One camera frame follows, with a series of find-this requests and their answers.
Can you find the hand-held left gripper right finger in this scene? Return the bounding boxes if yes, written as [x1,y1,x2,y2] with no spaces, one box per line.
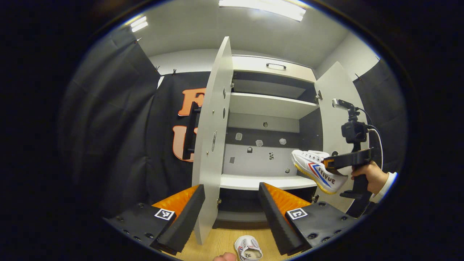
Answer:
[258,182,363,256]

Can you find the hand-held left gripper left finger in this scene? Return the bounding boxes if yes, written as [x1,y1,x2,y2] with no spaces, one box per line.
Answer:
[103,184,206,256]

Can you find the white canvas shoe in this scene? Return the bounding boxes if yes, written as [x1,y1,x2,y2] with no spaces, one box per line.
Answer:
[235,236,262,261]
[291,149,348,195]

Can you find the white cabinet door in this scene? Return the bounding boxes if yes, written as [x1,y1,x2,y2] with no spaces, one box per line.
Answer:
[191,36,234,245]
[314,61,370,214]

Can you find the white shoe cabinet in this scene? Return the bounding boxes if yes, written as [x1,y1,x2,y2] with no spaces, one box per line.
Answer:
[217,54,324,222]

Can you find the white cabinet shelf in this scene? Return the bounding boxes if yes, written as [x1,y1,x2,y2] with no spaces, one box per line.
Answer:
[220,174,318,191]
[229,92,319,119]

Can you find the white cabinet drawer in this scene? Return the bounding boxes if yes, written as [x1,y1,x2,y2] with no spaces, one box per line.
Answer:
[232,55,316,82]

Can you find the black backdrop cloth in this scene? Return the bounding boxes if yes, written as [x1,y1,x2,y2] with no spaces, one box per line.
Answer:
[58,27,408,218]

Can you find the long ceiling light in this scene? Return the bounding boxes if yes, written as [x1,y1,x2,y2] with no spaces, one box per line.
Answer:
[219,0,307,21]

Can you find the small ceiling light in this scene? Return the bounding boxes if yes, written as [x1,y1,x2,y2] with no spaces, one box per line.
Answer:
[130,16,148,33]

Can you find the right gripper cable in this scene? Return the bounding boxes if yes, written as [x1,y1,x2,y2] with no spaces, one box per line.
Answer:
[357,107,384,171]

